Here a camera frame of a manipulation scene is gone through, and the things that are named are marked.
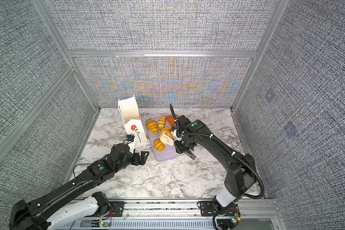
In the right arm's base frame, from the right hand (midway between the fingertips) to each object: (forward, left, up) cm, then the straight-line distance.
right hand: (180, 148), depth 81 cm
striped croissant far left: (+24, +19, -9) cm, 32 cm away
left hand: (-3, +21, +2) cm, 21 cm away
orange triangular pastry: (+29, +5, -8) cm, 31 cm away
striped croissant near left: (+8, +14, -9) cm, 18 cm away
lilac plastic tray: (+4, +7, -12) cm, 15 cm away
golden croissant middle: (+20, +9, -9) cm, 23 cm away
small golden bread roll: (+27, +13, -10) cm, 32 cm away
